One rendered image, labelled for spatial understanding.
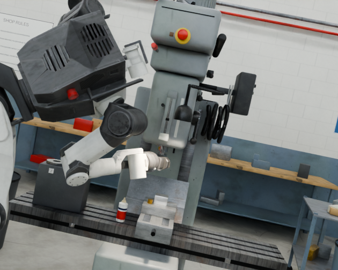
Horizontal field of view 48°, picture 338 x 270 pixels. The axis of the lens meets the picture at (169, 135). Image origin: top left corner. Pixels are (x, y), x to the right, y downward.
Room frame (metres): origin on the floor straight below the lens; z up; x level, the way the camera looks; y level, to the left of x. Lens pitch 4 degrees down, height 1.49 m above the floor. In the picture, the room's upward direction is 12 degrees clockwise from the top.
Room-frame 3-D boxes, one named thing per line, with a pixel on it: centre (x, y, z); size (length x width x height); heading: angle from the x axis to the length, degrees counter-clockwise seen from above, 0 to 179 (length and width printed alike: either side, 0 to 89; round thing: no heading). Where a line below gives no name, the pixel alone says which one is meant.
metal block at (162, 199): (1.72, -0.02, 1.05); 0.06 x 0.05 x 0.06; 88
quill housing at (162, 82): (1.72, 0.01, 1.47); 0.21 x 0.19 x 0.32; 87
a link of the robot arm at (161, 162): (1.63, 0.05, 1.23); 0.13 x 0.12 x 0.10; 67
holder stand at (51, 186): (1.73, 0.43, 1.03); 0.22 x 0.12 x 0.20; 90
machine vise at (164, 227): (1.69, -0.02, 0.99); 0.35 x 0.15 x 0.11; 178
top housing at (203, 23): (1.73, 0.01, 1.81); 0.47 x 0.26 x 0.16; 177
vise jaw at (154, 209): (1.66, -0.02, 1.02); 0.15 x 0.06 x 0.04; 88
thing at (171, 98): (1.61, 0.02, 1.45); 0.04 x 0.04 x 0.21; 87
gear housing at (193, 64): (1.76, 0.01, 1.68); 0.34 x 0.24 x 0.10; 177
